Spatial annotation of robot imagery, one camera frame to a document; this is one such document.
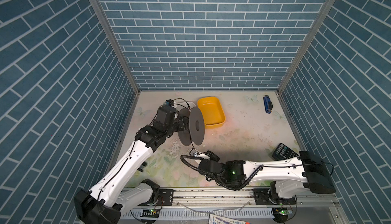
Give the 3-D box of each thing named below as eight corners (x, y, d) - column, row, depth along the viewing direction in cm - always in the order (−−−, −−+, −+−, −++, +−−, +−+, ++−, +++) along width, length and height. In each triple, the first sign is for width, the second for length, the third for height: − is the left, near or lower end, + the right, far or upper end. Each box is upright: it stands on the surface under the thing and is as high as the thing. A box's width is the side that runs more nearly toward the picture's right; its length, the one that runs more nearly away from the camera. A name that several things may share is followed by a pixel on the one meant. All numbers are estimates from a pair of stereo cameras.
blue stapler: (266, 113, 111) (268, 108, 107) (261, 98, 120) (263, 94, 116) (271, 113, 111) (274, 109, 107) (266, 99, 120) (268, 94, 116)
